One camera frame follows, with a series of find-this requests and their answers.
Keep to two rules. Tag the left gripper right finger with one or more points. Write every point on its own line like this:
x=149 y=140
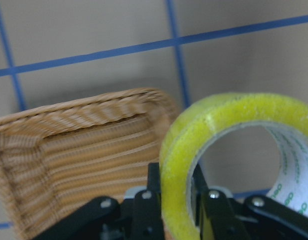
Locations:
x=213 y=214

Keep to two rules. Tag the brown wicker basket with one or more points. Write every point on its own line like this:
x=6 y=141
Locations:
x=56 y=158

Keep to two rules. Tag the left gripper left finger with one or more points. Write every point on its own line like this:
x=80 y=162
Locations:
x=147 y=220

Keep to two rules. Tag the yellow tape roll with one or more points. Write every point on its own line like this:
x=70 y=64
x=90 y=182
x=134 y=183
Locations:
x=209 y=119

